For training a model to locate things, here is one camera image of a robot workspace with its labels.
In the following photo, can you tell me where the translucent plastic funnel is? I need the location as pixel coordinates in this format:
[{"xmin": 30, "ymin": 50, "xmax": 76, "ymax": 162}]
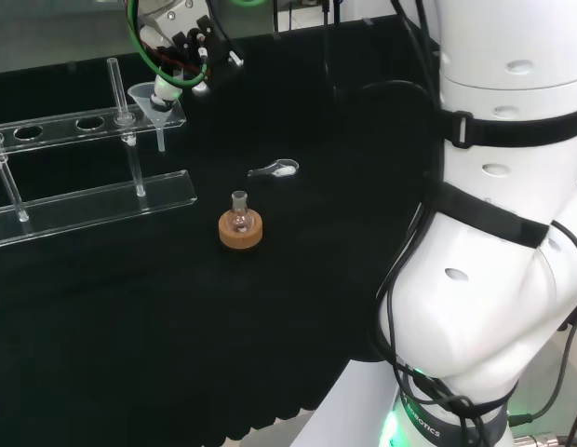
[{"xmin": 127, "ymin": 82, "xmax": 172, "ymax": 154}]

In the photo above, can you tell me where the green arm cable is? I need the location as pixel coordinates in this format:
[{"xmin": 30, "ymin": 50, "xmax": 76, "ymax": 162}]
[{"xmin": 125, "ymin": 0, "xmax": 211, "ymax": 90}]

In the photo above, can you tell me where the grey cable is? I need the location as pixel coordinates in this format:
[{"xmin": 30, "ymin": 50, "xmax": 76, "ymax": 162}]
[{"xmin": 509, "ymin": 316, "xmax": 577, "ymax": 427}]

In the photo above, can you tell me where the clear acrylic funnel stand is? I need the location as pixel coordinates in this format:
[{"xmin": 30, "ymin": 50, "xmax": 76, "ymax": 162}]
[{"xmin": 0, "ymin": 56, "xmax": 199, "ymax": 249}]

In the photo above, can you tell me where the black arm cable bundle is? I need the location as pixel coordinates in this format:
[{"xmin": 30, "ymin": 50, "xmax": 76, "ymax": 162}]
[{"xmin": 373, "ymin": 0, "xmax": 511, "ymax": 447}]

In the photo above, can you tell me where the cork flask ring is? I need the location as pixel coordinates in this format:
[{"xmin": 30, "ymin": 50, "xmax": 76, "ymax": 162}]
[{"xmin": 217, "ymin": 210, "xmax": 264, "ymax": 251}]

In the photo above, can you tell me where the small glass round-bottom flask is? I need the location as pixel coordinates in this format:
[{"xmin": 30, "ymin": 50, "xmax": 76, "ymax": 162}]
[{"xmin": 225, "ymin": 190, "xmax": 253, "ymax": 235}]

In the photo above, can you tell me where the black bench cloth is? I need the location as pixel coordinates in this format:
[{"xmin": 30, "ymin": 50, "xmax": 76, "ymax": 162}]
[{"xmin": 0, "ymin": 18, "xmax": 446, "ymax": 442}]

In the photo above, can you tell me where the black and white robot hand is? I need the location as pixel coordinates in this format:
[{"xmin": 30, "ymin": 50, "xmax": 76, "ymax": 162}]
[{"xmin": 137, "ymin": 0, "xmax": 247, "ymax": 114}]

